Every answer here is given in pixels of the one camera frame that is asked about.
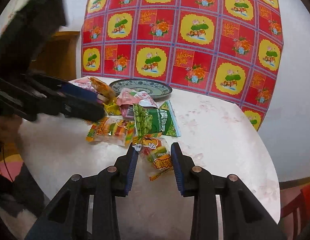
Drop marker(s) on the pink snack packet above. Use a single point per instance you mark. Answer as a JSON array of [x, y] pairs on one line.
[[128, 97]]

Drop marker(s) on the pink white snack bag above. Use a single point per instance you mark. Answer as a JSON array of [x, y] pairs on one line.
[[84, 83]]

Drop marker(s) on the red yellow floral cloth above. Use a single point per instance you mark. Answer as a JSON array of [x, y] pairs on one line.
[[228, 49]]

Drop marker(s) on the yellow small snack packet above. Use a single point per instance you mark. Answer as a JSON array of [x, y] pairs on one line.
[[112, 109]]

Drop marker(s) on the wooden cabinet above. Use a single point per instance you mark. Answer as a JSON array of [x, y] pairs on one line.
[[58, 56]]

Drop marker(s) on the orange chip bag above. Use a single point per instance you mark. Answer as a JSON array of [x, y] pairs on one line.
[[106, 93]]

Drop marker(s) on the blue patterned ceramic plate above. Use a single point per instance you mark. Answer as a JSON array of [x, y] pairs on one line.
[[153, 88]]

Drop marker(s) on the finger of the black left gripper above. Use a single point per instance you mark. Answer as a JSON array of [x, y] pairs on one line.
[[73, 107], [66, 87]]

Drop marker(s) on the green pea snack bag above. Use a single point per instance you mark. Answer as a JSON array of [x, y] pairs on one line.
[[156, 120]]

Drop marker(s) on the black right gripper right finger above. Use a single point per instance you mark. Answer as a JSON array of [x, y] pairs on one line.
[[243, 216]]

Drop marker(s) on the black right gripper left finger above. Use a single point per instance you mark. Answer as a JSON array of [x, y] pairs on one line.
[[85, 208]]

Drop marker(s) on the orange gummy candy bag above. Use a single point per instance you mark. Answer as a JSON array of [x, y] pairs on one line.
[[111, 130]]

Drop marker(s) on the colourful gummy candy bag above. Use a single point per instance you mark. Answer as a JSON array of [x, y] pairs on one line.
[[155, 155]]

